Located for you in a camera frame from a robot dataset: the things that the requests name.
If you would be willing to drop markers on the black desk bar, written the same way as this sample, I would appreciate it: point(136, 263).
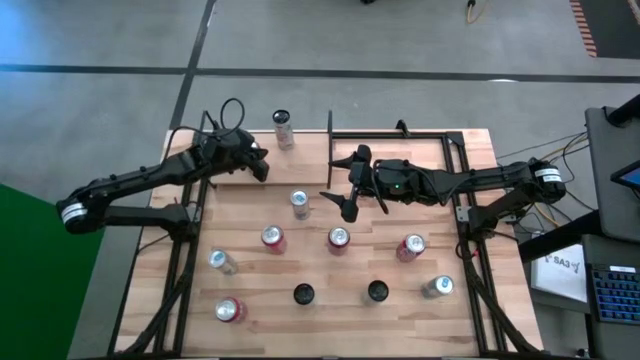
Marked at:
point(555, 235)

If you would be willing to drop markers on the backlit computer keyboard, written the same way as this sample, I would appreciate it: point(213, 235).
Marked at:
point(617, 295)

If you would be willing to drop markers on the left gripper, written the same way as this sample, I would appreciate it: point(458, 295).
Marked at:
point(261, 171)

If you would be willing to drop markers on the white SA3 label sheet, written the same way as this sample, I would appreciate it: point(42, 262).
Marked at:
point(560, 280)

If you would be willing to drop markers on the black shelf divider plate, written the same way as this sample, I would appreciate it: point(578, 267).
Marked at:
point(330, 135)

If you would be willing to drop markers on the small display screen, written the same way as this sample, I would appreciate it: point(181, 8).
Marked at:
point(631, 176)

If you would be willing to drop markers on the black monitor pole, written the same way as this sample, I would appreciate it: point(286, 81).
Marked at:
point(625, 112)

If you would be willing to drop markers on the black mat orange striped edge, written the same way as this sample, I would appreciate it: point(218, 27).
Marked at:
point(615, 30)

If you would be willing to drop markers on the red cola can black script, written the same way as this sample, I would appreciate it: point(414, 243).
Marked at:
point(339, 242)

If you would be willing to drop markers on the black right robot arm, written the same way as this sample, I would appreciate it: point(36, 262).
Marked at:
point(490, 177)

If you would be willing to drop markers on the dark grey desk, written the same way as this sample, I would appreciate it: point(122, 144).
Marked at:
point(610, 250)

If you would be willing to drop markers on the red cola can white script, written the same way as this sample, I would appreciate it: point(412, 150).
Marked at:
point(410, 249)

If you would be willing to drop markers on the grey metal bracket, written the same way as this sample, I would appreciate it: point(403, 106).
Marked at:
point(462, 214)

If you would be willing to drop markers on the Celsius can black lid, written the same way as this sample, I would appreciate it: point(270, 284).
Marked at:
point(378, 291)
point(283, 131)
point(304, 294)

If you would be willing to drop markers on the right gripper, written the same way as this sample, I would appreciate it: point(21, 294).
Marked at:
point(350, 212)

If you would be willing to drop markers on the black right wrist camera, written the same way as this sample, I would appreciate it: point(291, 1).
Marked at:
point(369, 180)

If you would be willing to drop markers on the slim silver blue can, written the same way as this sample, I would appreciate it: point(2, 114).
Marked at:
point(439, 286)
point(300, 205)
point(222, 261)

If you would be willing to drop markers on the green floor mat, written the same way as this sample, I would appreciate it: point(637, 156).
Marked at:
point(40, 290)

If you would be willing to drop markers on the black aluminium rig frame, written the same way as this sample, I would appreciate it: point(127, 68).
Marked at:
point(454, 139)

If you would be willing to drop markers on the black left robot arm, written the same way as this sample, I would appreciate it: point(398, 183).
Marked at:
point(140, 177)

